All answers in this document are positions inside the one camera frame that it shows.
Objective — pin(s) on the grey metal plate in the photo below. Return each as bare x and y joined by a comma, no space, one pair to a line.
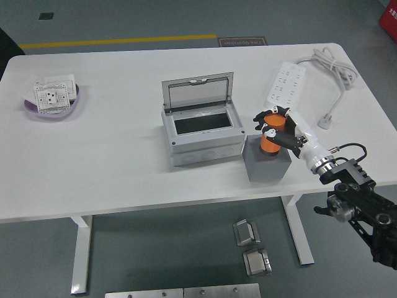
142,294
220,291

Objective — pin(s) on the purple bowl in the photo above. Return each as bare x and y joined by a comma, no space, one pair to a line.
66,112

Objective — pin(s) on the orange cylinder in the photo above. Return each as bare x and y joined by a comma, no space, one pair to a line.
270,147

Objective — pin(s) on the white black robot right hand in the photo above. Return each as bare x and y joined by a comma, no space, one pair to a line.
310,147

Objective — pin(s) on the red box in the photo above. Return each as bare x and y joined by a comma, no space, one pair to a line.
390,21

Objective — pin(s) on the grey cube with round hole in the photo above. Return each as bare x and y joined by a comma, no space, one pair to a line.
266,172

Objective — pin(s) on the plain white cover plate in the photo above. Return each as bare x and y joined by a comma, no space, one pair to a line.
28,91

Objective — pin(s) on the person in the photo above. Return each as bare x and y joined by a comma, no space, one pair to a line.
7,46

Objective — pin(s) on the white printed wall socket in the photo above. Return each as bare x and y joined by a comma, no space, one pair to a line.
51,97

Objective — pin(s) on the small metal block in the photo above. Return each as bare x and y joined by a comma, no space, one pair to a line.
245,232
256,264

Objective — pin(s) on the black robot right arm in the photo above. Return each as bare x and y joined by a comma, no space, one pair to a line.
350,174

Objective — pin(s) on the white switch panel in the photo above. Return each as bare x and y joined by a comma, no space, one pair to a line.
66,81

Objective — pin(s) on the grey junction box clear lid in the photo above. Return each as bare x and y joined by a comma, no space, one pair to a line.
204,148

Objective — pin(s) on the white table leg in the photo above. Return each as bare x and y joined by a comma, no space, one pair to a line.
299,236
82,254

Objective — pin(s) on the white power strip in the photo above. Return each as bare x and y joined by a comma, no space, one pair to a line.
285,83

